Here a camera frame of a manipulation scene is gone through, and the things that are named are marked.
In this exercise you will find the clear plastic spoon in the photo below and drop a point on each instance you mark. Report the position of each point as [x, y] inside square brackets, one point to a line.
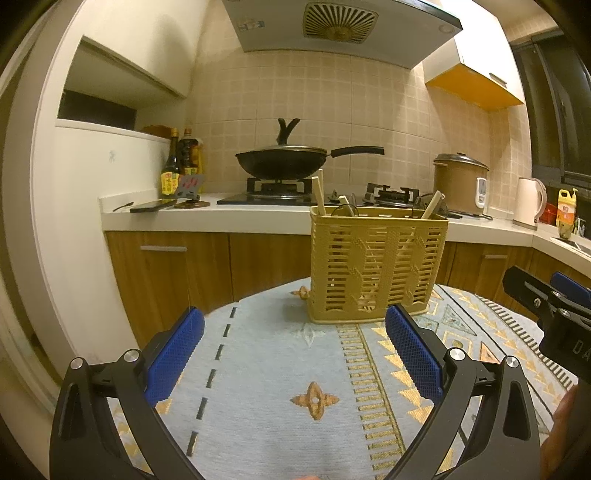
[337, 213]

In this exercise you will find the light blue patterned tablecloth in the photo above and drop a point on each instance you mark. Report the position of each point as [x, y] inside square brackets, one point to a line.
[267, 394]

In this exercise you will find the white electric kettle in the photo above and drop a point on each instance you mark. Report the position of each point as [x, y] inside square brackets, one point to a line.
[530, 202]

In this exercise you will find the brown rice cooker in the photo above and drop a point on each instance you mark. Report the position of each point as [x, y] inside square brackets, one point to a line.
[464, 182]

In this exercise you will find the white wall cabinet orange bottom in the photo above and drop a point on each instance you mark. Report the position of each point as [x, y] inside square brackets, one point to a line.
[477, 64]

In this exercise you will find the grey range hood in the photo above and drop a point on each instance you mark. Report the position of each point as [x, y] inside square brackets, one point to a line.
[401, 33]

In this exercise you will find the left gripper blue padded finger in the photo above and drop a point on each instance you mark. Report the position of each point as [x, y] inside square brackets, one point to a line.
[568, 286]

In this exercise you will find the yellow oil bottle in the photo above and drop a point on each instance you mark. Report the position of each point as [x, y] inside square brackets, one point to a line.
[566, 212]

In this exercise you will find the dark window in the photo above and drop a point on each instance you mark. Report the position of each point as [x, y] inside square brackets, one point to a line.
[556, 84]

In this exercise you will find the small spoon on counter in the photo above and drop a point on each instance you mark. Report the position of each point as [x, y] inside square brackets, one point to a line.
[123, 206]

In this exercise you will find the wooden base cabinets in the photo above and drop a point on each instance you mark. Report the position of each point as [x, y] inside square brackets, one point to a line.
[160, 274]

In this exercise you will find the grey phone stand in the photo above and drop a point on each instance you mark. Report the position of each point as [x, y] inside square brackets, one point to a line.
[187, 193]

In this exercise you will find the black smartphone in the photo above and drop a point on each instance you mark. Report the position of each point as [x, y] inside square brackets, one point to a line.
[152, 206]

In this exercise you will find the dark vinegar bottle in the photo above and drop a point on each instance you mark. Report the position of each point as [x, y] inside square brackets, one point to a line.
[189, 153]

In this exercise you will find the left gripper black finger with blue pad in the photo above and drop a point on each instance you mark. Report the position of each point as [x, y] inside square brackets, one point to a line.
[106, 425]
[483, 423]

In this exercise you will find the wooden chopstick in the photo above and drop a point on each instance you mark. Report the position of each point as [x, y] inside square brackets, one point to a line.
[317, 183]
[346, 208]
[434, 203]

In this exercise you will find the dark soy sauce bottle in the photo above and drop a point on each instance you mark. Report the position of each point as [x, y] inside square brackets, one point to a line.
[171, 171]

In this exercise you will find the black wok with lid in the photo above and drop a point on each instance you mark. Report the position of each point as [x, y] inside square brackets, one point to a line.
[284, 161]

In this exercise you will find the tan plastic utensil basket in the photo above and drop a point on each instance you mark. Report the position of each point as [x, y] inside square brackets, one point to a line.
[361, 265]

